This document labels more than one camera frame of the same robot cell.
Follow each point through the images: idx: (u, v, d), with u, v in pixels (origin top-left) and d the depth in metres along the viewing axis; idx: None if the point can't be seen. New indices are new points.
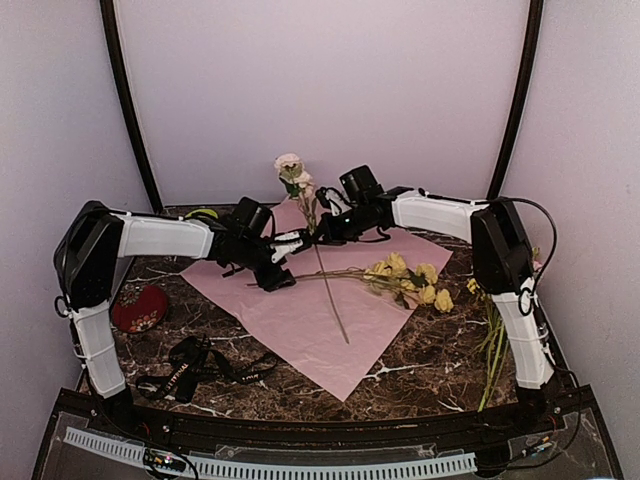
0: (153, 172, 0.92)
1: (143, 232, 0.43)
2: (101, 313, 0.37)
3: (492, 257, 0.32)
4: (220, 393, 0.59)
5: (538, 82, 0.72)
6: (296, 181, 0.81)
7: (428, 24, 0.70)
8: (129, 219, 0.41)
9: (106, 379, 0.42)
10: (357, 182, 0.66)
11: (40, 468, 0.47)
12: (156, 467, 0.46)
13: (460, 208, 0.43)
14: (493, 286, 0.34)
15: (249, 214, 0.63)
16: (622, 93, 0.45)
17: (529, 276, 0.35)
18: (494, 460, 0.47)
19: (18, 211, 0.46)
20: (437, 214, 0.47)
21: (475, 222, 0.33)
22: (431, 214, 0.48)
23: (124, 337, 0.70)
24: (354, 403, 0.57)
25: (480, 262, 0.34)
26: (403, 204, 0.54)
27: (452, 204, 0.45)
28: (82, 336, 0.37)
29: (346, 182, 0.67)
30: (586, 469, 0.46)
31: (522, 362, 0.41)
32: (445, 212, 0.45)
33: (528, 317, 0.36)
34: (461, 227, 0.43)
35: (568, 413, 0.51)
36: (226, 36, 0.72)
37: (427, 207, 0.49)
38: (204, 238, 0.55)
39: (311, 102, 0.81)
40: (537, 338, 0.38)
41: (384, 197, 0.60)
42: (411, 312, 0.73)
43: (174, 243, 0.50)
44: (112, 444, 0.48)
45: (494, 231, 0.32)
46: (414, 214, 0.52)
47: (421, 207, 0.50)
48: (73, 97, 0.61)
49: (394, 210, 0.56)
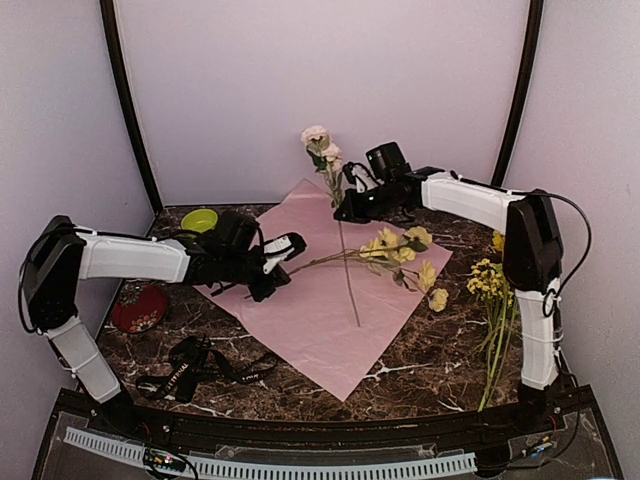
0: (153, 172, 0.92)
1: (108, 253, 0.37)
2: (74, 331, 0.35)
3: (525, 253, 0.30)
4: (220, 393, 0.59)
5: (538, 82, 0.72)
6: (323, 154, 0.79)
7: (428, 24, 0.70)
8: (92, 240, 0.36)
9: (96, 386, 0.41)
10: (384, 158, 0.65)
11: (40, 468, 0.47)
12: (156, 467, 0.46)
13: (495, 197, 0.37)
14: (522, 282, 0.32)
15: (231, 231, 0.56)
16: (622, 94, 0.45)
17: (557, 276, 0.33)
18: (495, 460, 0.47)
19: (18, 211, 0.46)
20: (467, 200, 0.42)
21: (511, 213, 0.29)
22: (460, 200, 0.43)
23: (124, 337, 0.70)
24: (354, 403, 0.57)
25: (511, 254, 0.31)
26: (433, 186, 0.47)
27: (486, 190, 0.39)
28: (61, 351, 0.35)
29: (373, 157, 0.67)
30: (586, 469, 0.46)
31: (531, 359, 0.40)
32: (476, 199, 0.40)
33: (547, 319, 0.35)
34: (494, 217, 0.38)
35: (569, 412, 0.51)
36: (226, 36, 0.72)
37: (456, 190, 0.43)
38: (180, 262, 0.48)
39: (311, 102, 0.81)
40: (551, 341, 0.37)
41: (414, 176, 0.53)
42: (411, 312, 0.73)
43: (147, 266, 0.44)
44: (112, 444, 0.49)
45: (532, 225, 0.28)
46: (443, 198, 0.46)
47: (451, 190, 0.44)
48: (73, 97, 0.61)
49: (423, 191, 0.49)
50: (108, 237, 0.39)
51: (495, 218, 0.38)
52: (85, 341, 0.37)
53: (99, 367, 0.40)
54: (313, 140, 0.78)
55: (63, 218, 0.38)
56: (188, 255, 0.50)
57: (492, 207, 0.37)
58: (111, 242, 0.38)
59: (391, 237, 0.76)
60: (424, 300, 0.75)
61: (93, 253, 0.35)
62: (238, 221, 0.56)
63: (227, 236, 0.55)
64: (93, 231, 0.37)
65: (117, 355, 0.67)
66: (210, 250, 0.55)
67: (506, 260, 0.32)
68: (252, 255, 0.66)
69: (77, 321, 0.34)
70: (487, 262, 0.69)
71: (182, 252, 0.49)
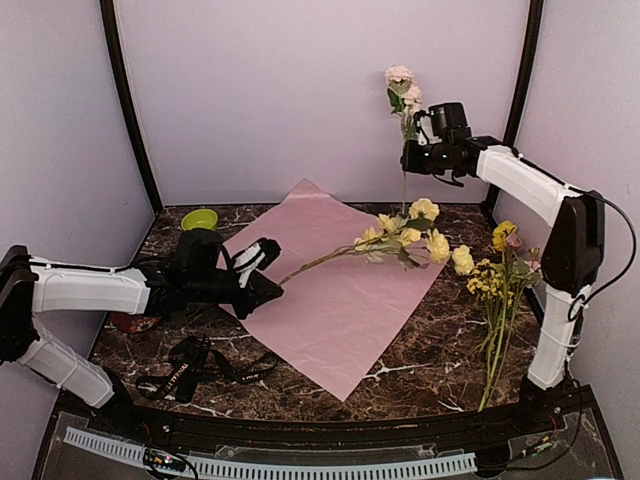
0: (153, 172, 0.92)
1: (65, 288, 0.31)
2: (45, 355, 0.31)
3: (566, 254, 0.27)
4: (219, 393, 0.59)
5: (538, 82, 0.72)
6: (401, 98, 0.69)
7: (428, 24, 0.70)
8: (43, 275, 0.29)
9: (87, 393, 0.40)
10: (448, 116, 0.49)
11: (40, 468, 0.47)
12: (156, 467, 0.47)
13: (552, 187, 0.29)
14: (555, 281, 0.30)
15: (192, 256, 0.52)
16: (623, 93, 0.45)
17: (588, 283, 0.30)
18: (494, 460, 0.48)
19: (17, 211, 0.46)
20: (521, 183, 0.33)
21: (562, 208, 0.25)
22: (511, 180, 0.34)
23: (124, 337, 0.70)
24: (354, 403, 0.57)
25: (552, 248, 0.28)
26: (491, 158, 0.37)
27: (545, 175, 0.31)
28: (39, 370, 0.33)
29: (434, 115, 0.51)
30: (586, 469, 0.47)
31: (540, 358, 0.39)
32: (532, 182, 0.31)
33: (568, 323, 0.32)
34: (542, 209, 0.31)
35: (569, 413, 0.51)
36: (226, 35, 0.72)
37: (513, 169, 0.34)
38: (138, 294, 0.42)
39: (311, 101, 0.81)
40: (567, 345, 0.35)
41: (475, 140, 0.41)
42: (411, 312, 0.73)
43: (105, 298, 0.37)
44: (112, 444, 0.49)
45: (581, 227, 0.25)
46: (495, 177, 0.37)
47: (507, 169, 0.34)
48: (72, 96, 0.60)
49: (479, 161, 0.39)
50: (64, 270, 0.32)
51: (546, 212, 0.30)
52: (61, 358, 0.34)
53: (84, 375, 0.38)
54: (393, 83, 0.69)
55: (22, 247, 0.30)
56: (149, 286, 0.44)
57: (544, 199, 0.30)
58: (66, 277, 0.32)
59: (389, 222, 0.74)
60: (424, 300, 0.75)
61: (44, 290, 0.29)
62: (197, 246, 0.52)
63: (188, 261, 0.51)
64: (46, 263, 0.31)
65: (117, 355, 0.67)
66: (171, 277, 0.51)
67: (546, 253, 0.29)
68: (224, 271, 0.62)
69: (42, 343, 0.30)
70: (487, 262, 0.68)
71: (141, 283, 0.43)
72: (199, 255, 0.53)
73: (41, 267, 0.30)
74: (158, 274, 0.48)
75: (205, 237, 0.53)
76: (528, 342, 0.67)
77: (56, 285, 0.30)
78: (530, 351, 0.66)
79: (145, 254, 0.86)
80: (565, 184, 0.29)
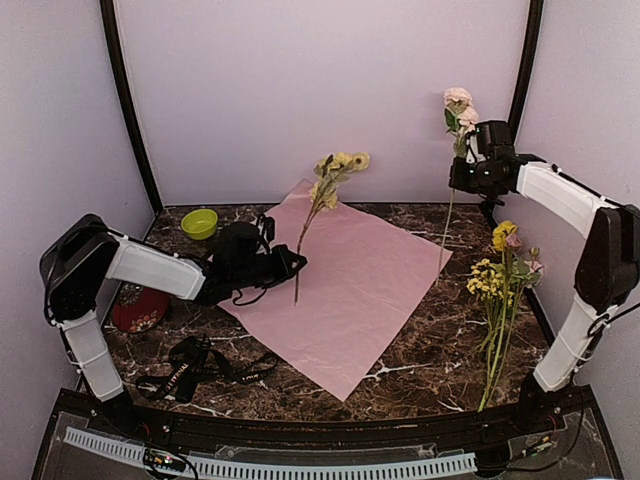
0: (153, 172, 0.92)
1: (137, 260, 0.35)
2: (89, 325, 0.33)
3: (598, 267, 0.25)
4: (220, 393, 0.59)
5: (538, 82, 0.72)
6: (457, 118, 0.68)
7: (428, 24, 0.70)
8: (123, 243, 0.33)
9: (100, 382, 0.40)
10: (493, 132, 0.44)
11: (40, 468, 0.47)
12: (156, 467, 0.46)
13: (588, 197, 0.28)
14: (587, 296, 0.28)
15: (230, 247, 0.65)
16: (622, 95, 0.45)
17: (617, 302, 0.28)
18: (494, 460, 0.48)
19: (17, 210, 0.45)
20: (557, 195, 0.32)
21: (597, 219, 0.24)
22: (550, 196, 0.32)
23: (124, 337, 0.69)
24: (354, 403, 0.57)
25: (587, 262, 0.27)
26: (531, 173, 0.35)
27: (583, 188, 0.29)
28: (71, 345, 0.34)
29: (478, 132, 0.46)
30: (587, 469, 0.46)
31: (553, 364, 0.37)
32: (567, 193, 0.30)
33: (583, 336, 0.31)
34: (581, 224, 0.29)
35: (569, 413, 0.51)
36: (226, 35, 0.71)
37: (550, 181, 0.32)
38: (194, 280, 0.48)
39: (311, 101, 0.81)
40: (580, 358, 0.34)
41: (518, 157, 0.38)
42: (411, 312, 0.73)
43: (164, 276, 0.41)
44: (112, 444, 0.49)
45: (615, 239, 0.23)
46: (534, 192, 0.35)
47: (544, 182, 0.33)
48: (72, 96, 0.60)
49: (519, 175, 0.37)
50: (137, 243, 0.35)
51: (581, 224, 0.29)
52: (93, 337, 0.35)
53: (105, 362, 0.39)
54: (451, 103, 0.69)
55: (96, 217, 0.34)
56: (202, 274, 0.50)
57: (578, 210, 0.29)
58: (138, 250, 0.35)
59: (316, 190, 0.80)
60: (425, 300, 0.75)
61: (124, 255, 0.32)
62: (235, 240, 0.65)
63: (227, 252, 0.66)
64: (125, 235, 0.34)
65: (117, 355, 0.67)
66: (216, 264, 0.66)
67: (581, 267, 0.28)
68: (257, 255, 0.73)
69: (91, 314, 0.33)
70: (487, 262, 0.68)
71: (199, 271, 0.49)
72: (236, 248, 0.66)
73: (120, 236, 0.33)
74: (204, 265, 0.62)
75: (240, 232, 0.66)
76: (528, 342, 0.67)
77: (133, 255, 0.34)
78: (530, 351, 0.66)
79: None
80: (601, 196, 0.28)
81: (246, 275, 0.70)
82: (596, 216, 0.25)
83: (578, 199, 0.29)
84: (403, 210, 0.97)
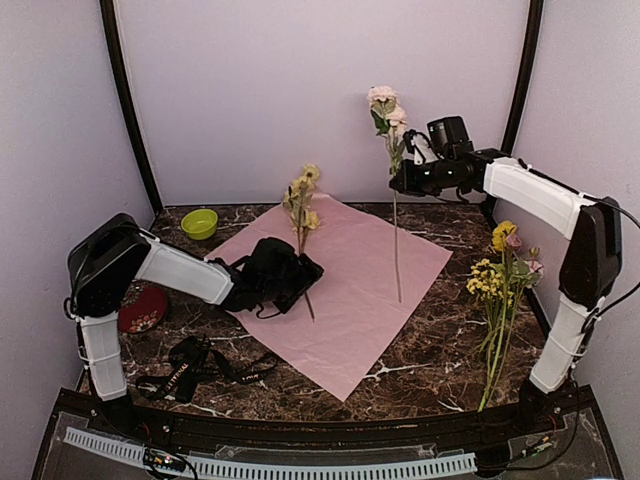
0: (153, 172, 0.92)
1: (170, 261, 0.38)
2: (106, 325, 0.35)
3: (586, 264, 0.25)
4: (220, 393, 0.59)
5: (538, 83, 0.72)
6: (386, 117, 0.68)
7: (428, 24, 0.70)
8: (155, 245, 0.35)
9: (107, 383, 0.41)
10: (449, 131, 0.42)
11: (40, 468, 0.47)
12: (156, 467, 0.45)
13: (567, 196, 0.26)
14: (576, 295, 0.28)
15: (266, 258, 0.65)
16: (622, 95, 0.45)
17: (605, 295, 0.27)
18: (493, 461, 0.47)
19: (17, 209, 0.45)
20: (534, 195, 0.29)
21: (580, 219, 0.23)
22: (524, 197, 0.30)
23: (124, 337, 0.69)
24: (354, 403, 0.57)
25: (569, 261, 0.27)
26: (498, 171, 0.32)
27: (559, 185, 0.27)
28: (86, 340, 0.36)
29: (433, 131, 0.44)
30: (587, 469, 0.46)
31: (549, 363, 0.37)
32: (546, 193, 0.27)
33: (577, 331, 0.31)
34: (561, 224, 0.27)
35: (568, 413, 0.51)
36: (225, 36, 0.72)
37: (524, 179, 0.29)
38: (221, 284, 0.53)
39: (311, 102, 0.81)
40: (576, 354, 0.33)
41: (480, 153, 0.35)
42: (411, 312, 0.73)
43: (193, 279, 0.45)
44: (112, 444, 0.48)
45: (600, 234, 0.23)
46: (505, 190, 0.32)
47: (515, 179, 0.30)
48: (72, 96, 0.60)
49: (486, 174, 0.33)
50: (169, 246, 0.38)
51: (565, 226, 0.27)
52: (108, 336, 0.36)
53: (113, 364, 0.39)
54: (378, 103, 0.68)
55: (125, 218, 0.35)
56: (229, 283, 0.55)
57: (560, 210, 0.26)
58: (169, 252, 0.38)
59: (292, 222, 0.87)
60: (425, 300, 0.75)
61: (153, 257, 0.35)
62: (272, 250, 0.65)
63: (262, 263, 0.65)
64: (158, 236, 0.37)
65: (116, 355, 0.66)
66: (247, 274, 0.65)
67: (563, 267, 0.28)
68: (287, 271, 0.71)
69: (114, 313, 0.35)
70: (487, 262, 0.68)
71: (228, 278, 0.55)
72: (270, 259, 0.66)
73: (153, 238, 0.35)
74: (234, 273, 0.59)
75: (279, 245, 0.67)
76: (528, 342, 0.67)
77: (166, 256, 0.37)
78: (530, 351, 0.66)
79: None
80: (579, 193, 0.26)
81: (274, 286, 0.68)
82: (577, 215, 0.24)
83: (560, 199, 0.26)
84: (403, 211, 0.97)
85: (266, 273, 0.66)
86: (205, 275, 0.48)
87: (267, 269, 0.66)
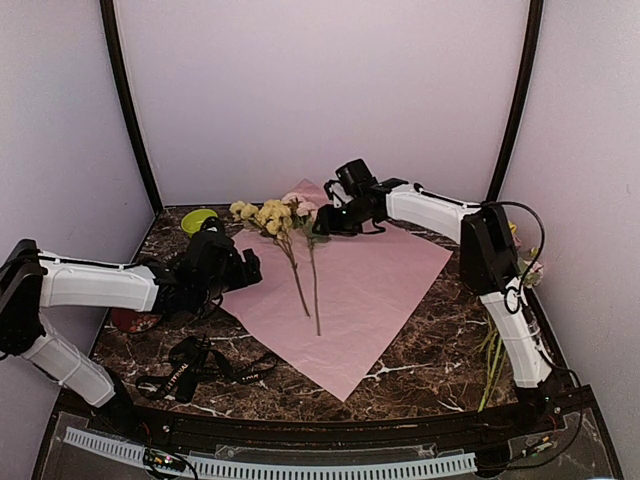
0: (153, 172, 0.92)
1: (78, 282, 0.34)
2: (48, 350, 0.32)
3: (479, 262, 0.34)
4: (220, 393, 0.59)
5: (538, 83, 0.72)
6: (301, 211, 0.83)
7: (428, 23, 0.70)
8: (52, 269, 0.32)
9: (87, 392, 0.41)
10: (352, 174, 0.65)
11: (40, 468, 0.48)
12: (156, 467, 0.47)
13: (451, 209, 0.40)
14: (473, 288, 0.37)
15: (202, 254, 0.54)
16: (623, 96, 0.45)
17: (515, 276, 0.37)
18: (495, 460, 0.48)
19: (17, 208, 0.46)
20: (427, 212, 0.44)
21: (465, 228, 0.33)
22: (421, 214, 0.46)
23: (124, 337, 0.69)
24: (354, 403, 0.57)
25: (467, 265, 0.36)
26: (397, 200, 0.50)
27: (446, 203, 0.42)
28: (43, 365, 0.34)
29: (341, 175, 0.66)
30: (587, 469, 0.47)
31: (518, 363, 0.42)
32: (437, 210, 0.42)
33: (516, 315, 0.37)
34: (450, 228, 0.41)
35: (569, 412, 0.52)
36: (225, 37, 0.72)
37: (417, 201, 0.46)
38: (147, 292, 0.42)
39: (311, 102, 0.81)
40: (528, 337, 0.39)
41: (380, 188, 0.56)
42: (411, 312, 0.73)
43: (111, 295, 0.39)
44: (112, 444, 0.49)
45: (482, 234, 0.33)
46: (405, 211, 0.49)
47: (411, 202, 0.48)
48: (72, 97, 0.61)
49: (389, 203, 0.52)
50: (73, 265, 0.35)
51: (451, 229, 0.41)
52: (67, 354, 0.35)
53: (85, 373, 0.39)
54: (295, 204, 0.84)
55: (31, 241, 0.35)
56: (157, 283, 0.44)
57: (448, 219, 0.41)
58: (74, 271, 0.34)
59: (274, 222, 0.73)
60: (424, 300, 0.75)
61: (54, 282, 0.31)
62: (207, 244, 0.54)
63: (198, 261, 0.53)
64: (56, 257, 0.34)
65: (117, 355, 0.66)
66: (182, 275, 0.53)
67: (465, 272, 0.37)
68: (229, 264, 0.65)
69: (48, 339, 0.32)
70: None
71: (150, 280, 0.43)
72: (210, 255, 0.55)
73: (50, 262, 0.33)
74: (167, 273, 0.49)
75: (215, 239, 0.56)
76: None
77: (66, 278, 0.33)
78: None
79: (145, 254, 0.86)
80: (463, 205, 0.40)
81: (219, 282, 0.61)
82: (462, 226, 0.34)
83: (447, 212, 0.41)
84: None
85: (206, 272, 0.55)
86: (123, 285, 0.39)
87: (207, 267, 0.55)
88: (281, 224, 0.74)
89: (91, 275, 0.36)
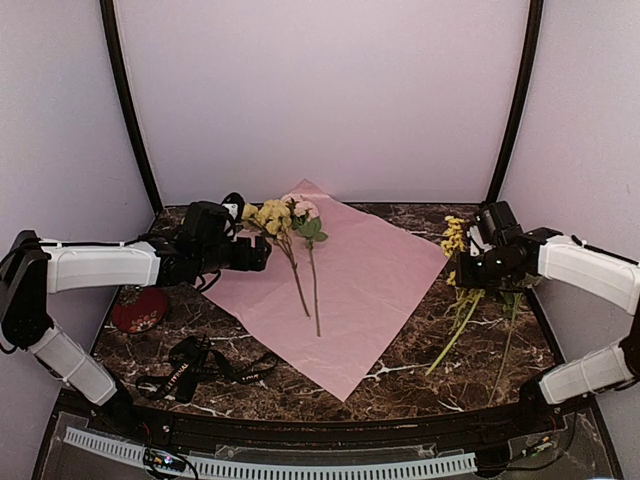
0: (153, 171, 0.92)
1: (78, 265, 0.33)
2: (54, 342, 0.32)
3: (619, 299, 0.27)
4: (220, 393, 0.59)
5: (538, 83, 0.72)
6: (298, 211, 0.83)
7: (428, 24, 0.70)
8: (56, 252, 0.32)
9: (92, 389, 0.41)
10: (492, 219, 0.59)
11: (40, 468, 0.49)
12: (156, 467, 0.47)
13: (621, 265, 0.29)
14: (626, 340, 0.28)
15: (200, 225, 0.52)
16: (623, 94, 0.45)
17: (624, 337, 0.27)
18: (495, 460, 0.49)
19: (16, 207, 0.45)
20: (585, 268, 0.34)
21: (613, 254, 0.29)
22: (578, 271, 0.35)
23: (124, 337, 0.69)
24: (354, 403, 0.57)
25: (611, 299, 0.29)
26: (552, 251, 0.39)
27: (616, 259, 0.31)
28: (49, 362, 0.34)
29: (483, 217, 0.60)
30: (587, 469, 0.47)
31: (562, 380, 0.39)
32: (600, 266, 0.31)
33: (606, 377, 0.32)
34: (618, 293, 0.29)
35: (568, 412, 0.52)
36: (225, 39, 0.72)
37: (573, 255, 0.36)
38: (150, 265, 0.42)
39: (311, 102, 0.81)
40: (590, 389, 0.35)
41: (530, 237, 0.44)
42: (411, 312, 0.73)
43: (115, 274, 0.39)
44: (112, 444, 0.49)
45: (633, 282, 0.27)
46: (555, 267, 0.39)
47: (568, 255, 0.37)
48: (73, 98, 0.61)
49: (540, 255, 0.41)
50: (75, 247, 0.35)
51: (616, 291, 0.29)
52: (70, 347, 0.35)
53: (89, 368, 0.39)
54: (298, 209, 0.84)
55: (30, 233, 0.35)
56: (159, 256, 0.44)
57: (610, 277, 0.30)
58: (77, 254, 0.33)
59: (274, 222, 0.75)
60: (424, 300, 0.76)
61: (59, 265, 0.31)
62: (204, 213, 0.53)
63: (196, 230, 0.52)
64: (58, 243, 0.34)
65: (117, 355, 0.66)
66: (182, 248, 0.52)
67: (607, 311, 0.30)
68: (225, 243, 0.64)
69: (56, 332, 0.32)
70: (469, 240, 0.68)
71: (152, 254, 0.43)
72: (207, 224, 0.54)
73: (52, 247, 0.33)
74: (167, 245, 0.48)
75: (210, 206, 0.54)
76: (528, 343, 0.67)
77: (69, 261, 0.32)
78: (530, 351, 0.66)
79: None
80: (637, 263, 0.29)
81: (216, 256, 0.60)
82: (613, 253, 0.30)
83: (612, 268, 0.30)
84: (403, 211, 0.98)
85: (204, 243, 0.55)
86: (125, 266, 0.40)
87: (206, 236, 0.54)
88: (280, 224, 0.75)
89: (91, 257, 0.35)
